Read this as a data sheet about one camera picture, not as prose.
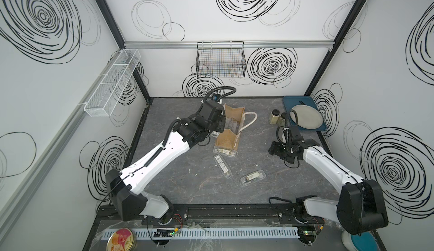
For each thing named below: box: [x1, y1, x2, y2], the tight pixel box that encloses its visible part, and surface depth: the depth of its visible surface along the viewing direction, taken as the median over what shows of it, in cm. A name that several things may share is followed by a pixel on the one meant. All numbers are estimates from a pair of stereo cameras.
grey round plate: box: [289, 104, 324, 130], surface depth 110 cm
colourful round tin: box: [106, 227, 137, 251], surface depth 67 cm
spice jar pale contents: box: [268, 108, 280, 124], surface depth 102 cm
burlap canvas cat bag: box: [215, 103, 246, 151], surface depth 99 cm
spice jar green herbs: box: [276, 111, 287, 128], surface depth 101 cm
